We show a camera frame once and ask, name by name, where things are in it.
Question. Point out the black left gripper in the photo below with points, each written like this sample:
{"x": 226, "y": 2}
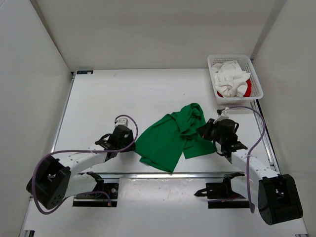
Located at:
{"x": 130, "y": 138}

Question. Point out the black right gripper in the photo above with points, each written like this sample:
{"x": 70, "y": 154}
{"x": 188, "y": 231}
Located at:
{"x": 205, "y": 130}

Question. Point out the green t shirt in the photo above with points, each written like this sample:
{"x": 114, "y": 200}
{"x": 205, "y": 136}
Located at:
{"x": 162, "y": 144}

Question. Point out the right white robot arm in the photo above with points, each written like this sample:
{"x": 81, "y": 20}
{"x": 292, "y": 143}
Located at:
{"x": 275, "y": 195}

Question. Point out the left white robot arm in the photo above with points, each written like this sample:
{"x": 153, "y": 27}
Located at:
{"x": 59, "y": 178}

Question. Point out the red t shirt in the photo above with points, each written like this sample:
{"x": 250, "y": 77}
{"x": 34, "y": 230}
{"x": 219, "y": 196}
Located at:
{"x": 241, "y": 89}

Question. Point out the white t shirt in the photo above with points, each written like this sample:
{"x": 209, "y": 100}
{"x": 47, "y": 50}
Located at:
{"x": 228, "y": 73}

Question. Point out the white plastic basket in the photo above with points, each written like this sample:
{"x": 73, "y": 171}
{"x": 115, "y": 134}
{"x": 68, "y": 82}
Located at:
{"x": 246, "y": 65}

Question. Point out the dark table label sticker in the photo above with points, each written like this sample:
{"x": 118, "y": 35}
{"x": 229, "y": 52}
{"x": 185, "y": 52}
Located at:
{"x": 84, "y": 72}

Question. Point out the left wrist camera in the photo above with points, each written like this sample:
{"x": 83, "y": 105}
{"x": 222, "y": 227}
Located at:
{"x": 121, "y": 121}

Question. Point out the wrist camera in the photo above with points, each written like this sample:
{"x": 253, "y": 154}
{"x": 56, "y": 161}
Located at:
{"x": 121, "y": 121}
{"x": 222, "y": 114}

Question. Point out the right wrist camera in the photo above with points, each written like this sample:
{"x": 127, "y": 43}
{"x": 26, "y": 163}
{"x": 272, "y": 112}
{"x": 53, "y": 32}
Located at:
{"x": 222, "y": 114}

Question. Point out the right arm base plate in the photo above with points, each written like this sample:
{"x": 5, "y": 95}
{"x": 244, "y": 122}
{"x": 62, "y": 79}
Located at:
{"x": 220, "y": 196}

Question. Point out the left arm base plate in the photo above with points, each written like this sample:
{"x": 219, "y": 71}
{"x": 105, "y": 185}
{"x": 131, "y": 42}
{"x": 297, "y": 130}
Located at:
{"x": 105, "y": 196}

